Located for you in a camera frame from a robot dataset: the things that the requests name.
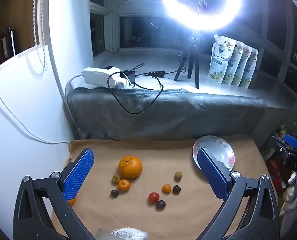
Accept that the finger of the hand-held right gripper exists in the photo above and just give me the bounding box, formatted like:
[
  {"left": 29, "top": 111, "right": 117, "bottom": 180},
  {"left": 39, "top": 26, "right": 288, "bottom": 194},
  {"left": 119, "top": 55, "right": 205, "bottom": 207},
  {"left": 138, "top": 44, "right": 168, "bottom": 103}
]
[
  {"left": 280, "top": 134, "right": 297, "bottom": 153},
  {"left": 268, "top": 136, "right": 289, "bottom": 159}
]

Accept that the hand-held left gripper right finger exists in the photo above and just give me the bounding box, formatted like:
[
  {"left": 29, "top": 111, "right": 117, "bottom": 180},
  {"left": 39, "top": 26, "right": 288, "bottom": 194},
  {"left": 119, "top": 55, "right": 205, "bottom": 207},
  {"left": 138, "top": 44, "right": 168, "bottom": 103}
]
[{"left": 197, "top": 147, "right": 281, "bottom": 240}]

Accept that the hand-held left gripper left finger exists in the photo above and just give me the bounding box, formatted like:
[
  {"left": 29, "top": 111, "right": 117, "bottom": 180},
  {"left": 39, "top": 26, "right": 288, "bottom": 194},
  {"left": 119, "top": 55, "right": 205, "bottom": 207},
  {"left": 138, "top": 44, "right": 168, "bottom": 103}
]
[{"left": 13, "top": 148, "right": 95, "bottom": 240}]

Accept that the floral white plate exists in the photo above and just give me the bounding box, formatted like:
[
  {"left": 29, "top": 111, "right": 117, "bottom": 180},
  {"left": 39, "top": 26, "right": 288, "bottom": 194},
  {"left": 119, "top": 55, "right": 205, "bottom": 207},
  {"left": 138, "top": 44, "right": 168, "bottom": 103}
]
[{"left": 193, "top": 135, "right": 235, "bottom": 178}]

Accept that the small mandarin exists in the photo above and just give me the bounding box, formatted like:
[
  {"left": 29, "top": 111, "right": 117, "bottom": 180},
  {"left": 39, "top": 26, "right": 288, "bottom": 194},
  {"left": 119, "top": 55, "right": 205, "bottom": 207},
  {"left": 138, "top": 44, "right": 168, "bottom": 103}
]
[{"left": 117, "top": 179, "right": 131, "bottom": 192}]

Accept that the large spotted orange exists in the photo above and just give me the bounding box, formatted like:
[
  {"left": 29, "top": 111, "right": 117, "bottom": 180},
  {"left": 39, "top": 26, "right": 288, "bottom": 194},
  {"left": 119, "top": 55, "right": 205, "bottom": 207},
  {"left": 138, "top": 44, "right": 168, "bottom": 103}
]
[{"left": 119, "top": 156, "right": 143, "bottom": 179}]

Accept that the green printed packet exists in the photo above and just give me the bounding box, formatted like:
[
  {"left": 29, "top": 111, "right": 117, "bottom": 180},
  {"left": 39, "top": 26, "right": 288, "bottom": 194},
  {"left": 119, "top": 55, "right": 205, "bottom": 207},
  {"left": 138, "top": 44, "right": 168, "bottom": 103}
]
[{"left": 276, "top": 124, "right": 289, "bottom": 140}]

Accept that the red packet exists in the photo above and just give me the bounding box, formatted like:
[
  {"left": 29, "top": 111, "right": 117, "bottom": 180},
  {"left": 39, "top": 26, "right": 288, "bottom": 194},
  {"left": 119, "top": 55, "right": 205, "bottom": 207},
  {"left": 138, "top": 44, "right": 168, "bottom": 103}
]
[{"left": 263, "top": 152, "right": 286, "bottom": 188}]

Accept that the grey fleece blanket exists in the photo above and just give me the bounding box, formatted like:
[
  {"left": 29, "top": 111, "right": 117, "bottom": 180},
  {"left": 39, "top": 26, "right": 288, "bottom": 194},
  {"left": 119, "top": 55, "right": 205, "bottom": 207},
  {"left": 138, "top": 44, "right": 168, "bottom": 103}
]
[{"left": 66, "top": 86, "right": 267, "bottom": 140}]

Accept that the tan cloth mat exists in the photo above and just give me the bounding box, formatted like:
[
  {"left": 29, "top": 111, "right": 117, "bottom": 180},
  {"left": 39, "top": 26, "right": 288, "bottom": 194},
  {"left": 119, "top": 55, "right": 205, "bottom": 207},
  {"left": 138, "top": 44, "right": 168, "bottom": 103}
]
[{"left": 49, "top": 135, "right": 279, "bottom": 240}]

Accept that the white fuzzy cloth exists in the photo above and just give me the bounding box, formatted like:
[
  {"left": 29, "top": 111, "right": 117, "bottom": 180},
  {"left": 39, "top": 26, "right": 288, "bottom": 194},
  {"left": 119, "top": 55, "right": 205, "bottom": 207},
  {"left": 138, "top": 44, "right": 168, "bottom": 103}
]
[{"left": 110, "top": 227, "right": 149, "bottom": 240}]

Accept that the white power strip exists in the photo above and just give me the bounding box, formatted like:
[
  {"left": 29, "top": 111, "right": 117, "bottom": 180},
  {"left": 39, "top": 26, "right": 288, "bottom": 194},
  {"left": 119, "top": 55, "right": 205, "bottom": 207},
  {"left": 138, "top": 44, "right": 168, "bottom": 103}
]
[{"left": 82, "top": 66, "right": 135, "bottom": 89}]

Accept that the black power adapter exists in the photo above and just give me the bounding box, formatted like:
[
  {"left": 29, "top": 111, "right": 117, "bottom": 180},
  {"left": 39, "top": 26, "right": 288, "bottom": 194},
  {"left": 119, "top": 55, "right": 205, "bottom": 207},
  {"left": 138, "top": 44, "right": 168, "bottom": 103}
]
[{"left": 124, "top": 71, "right": 136, "bottom": 83}]

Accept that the thick white power cord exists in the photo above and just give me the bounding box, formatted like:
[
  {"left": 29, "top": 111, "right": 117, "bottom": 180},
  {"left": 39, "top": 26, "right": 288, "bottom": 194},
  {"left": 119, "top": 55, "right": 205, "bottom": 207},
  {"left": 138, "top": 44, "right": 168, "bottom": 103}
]
[{"left": 65, "top": 74, "right": 85, "bottom": 140}]

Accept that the black adapter with cables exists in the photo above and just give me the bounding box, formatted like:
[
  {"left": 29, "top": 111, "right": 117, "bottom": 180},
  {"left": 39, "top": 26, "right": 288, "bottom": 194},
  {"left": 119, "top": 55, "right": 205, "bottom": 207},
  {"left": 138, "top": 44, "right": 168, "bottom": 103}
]
[{"left": 107, "top": 50, "right": 189, "bottom": 114}]

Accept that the thin white cable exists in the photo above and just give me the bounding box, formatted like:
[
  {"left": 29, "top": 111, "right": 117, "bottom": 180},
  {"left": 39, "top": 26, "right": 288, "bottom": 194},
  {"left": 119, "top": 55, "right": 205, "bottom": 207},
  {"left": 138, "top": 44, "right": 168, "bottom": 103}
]
[{"left": 0, "top": 12, "right": 71, "bottom": 145}]

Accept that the white bead chain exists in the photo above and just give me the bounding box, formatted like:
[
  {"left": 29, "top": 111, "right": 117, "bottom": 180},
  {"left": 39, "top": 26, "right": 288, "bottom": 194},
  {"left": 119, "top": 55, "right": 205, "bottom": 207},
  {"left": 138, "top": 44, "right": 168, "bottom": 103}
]
[{"left": 26, "top": 0, "right": 49, "bottom": 75}]

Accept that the bright ring light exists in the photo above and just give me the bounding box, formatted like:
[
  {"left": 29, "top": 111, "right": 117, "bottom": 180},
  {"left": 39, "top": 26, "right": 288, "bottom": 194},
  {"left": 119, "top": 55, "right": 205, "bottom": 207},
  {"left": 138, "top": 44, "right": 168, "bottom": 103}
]
[{"left": 158, "top": 0, "right": 241, "bottom": 30}]

